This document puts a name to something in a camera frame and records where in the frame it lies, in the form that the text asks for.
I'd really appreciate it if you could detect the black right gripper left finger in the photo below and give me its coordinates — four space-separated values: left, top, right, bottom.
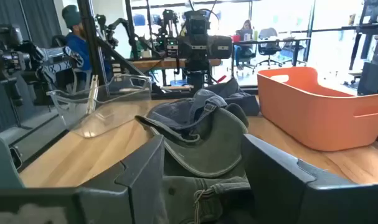
80 134 170 224

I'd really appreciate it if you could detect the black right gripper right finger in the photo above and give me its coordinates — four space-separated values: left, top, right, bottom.
242 134 354 224

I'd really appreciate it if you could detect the grey-green cap with strap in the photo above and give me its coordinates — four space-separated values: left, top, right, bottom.
162 149 255 224

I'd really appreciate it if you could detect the blue denim cap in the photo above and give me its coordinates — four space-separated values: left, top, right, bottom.
146 89 229 141

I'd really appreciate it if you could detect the dark navy cap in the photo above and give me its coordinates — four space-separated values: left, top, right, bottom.
204 77 260 116

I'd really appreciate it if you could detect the wooden workbench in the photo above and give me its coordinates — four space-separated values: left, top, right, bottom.
129 58 222 72

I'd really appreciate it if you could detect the person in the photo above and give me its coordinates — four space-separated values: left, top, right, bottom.
61 4 95 74
234 19 255 71

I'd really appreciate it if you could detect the clear plastic bin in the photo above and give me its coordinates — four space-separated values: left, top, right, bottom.
47 73 153 139

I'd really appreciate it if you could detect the blue and orange cap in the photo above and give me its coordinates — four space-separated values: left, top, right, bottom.
257 67 378 152

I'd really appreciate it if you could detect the black office chair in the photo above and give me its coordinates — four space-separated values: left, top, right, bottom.
256 27 283 68
280 39 308 67

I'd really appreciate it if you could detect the black computer box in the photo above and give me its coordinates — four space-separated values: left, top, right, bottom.
357 54 378 96

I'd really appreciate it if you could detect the tall black desk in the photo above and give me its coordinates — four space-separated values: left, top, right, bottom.
341 23 378 72

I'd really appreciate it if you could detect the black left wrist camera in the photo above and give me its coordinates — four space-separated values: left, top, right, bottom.
184 10 210 37

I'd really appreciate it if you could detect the black gantry post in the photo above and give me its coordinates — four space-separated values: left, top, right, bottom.
77 0 164 94

